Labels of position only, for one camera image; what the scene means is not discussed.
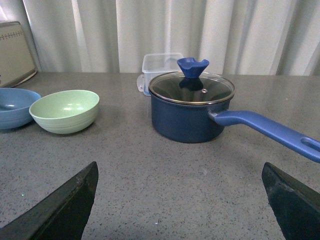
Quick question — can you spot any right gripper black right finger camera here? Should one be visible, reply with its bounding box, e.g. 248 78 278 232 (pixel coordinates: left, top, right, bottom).
261 162 320 240

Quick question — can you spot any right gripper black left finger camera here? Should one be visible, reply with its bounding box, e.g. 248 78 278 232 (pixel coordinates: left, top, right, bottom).
0 161 99 240

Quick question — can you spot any green bowl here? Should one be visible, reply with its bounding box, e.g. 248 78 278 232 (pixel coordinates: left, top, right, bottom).
29 89 100 134

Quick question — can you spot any blue bowl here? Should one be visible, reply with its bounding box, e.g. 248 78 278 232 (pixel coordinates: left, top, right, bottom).
0 88 41 130

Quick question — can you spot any dark blue saucepan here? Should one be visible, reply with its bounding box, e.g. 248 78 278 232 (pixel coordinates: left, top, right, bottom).
151 96 320 163

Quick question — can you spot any cream two-slot toaster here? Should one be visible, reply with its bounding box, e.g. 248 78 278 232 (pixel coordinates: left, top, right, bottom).
0 21 37 88

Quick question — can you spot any glass lid with blue knob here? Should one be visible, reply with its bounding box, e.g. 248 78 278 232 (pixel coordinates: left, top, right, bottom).
148 57 235 106

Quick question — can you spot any clear plastic food container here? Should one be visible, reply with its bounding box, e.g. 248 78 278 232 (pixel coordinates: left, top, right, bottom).
136 52 183 96

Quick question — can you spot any white curtain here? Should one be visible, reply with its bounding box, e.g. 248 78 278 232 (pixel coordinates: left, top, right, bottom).
0 0 320 76

